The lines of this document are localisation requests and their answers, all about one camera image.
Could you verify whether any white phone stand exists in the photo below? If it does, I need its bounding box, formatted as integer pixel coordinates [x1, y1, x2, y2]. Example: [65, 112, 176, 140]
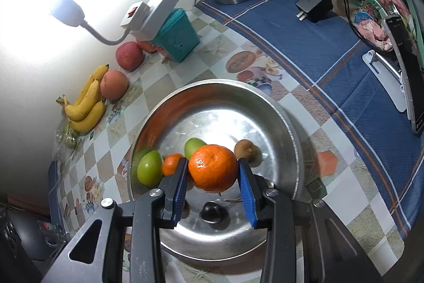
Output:
[363, 49, 413, 113]

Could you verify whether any dish of snack packets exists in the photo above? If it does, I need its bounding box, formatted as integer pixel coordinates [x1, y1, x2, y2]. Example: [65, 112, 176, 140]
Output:
[349, 0, 418, 53]

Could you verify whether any black power adapter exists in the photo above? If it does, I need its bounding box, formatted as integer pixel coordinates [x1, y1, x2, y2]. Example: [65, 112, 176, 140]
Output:
[295, 0, 334, 23]

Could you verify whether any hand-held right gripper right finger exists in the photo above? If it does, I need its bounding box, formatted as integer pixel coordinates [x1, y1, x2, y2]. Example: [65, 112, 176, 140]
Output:
[238, 158, 385, 283]

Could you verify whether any stainless steel bowl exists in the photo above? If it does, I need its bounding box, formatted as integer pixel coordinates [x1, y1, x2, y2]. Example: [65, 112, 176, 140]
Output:
[127, 78, 303, 262]

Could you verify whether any clear plastic container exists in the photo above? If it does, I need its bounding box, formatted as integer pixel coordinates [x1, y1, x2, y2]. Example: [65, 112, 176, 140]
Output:
[40, 218, 72, 249]

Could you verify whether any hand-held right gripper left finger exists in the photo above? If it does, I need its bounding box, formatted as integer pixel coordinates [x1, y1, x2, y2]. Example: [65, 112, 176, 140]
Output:
[40, 158, 190, 283]

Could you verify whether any small brown round fruit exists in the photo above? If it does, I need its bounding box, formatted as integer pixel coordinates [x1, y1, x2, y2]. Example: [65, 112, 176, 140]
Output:
[235, 139, 260, 160]

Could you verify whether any teal plastic container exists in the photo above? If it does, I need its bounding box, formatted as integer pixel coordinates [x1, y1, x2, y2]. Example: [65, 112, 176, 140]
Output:
[149, 8, 200, 63]

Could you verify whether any black adapter cable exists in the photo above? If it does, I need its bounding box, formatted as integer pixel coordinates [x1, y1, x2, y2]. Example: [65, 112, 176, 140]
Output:
[326, 0, 356, 32]

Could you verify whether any black phone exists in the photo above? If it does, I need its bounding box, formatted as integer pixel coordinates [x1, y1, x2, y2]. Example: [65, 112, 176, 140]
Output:
[384, 14, 424, 134]

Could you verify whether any red apple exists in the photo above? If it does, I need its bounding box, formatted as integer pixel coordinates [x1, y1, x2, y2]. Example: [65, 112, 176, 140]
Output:
[136, 39, 160, 54]
[115, 42, 145, 72]
[100, 69, 129, 101]

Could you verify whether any white gooseneck lamp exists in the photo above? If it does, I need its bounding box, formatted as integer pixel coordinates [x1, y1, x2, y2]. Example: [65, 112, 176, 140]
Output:
[50, 0, 151, 46]

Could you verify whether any dark glossy furniture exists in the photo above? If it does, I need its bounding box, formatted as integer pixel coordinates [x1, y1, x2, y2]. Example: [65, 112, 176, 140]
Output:
[0, 200, 43, 283]

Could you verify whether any yellow banana bunch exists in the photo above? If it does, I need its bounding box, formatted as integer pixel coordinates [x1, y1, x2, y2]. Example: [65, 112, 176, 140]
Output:
[56, 63, 110, 134]

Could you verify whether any orange tangerine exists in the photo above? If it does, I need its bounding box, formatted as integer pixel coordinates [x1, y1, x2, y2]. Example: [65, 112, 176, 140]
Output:
[188, 144, 239, 193]
[162, 153, 185, 176]

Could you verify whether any clear bag of green fruit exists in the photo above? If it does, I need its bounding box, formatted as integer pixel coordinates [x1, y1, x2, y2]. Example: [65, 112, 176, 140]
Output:
[55, 122, 83, 158]

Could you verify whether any green oval fruit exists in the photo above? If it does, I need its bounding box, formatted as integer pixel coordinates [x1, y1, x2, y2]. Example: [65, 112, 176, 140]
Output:
[136, 150, 164, 187]
[184, 137, 207, 160]

